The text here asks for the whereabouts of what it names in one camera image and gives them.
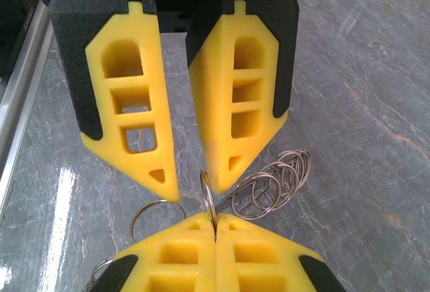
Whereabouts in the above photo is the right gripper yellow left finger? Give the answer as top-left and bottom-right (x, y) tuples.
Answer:
(87, 213), (216, 292)

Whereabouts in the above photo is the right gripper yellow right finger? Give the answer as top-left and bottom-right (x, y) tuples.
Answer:
(214, 213), (344, 292)

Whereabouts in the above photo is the round disc keyring with loops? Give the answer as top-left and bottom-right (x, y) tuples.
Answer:
(89, 149), (312, 288)

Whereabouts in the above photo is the left aluminium table side rail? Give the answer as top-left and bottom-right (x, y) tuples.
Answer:
(0, 0), (55, 202)

